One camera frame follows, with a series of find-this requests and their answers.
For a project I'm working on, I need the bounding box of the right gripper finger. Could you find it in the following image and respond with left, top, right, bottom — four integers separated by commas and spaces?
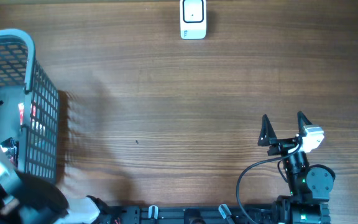
297, 111, 312, 136
257, 114, 277, 146

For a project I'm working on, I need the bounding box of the black red snack packet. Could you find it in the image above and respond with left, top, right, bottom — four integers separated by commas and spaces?
1, 138, 19, 167

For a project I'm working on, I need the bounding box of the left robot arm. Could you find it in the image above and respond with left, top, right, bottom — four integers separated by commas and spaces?
0, 101, 103, 223

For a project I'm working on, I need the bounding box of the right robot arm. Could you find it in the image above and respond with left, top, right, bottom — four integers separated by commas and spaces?
258, 111, 336, 224

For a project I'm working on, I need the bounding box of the white barcode scanner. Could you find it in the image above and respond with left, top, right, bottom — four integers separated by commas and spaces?
180, 0, 207, 40

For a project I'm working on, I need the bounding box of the grey plastic shopping basket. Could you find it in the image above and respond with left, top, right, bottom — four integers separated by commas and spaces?
0, 29, 60, 183

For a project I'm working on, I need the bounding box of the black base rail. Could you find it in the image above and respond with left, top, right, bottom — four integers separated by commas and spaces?
104, 203, 331, 224

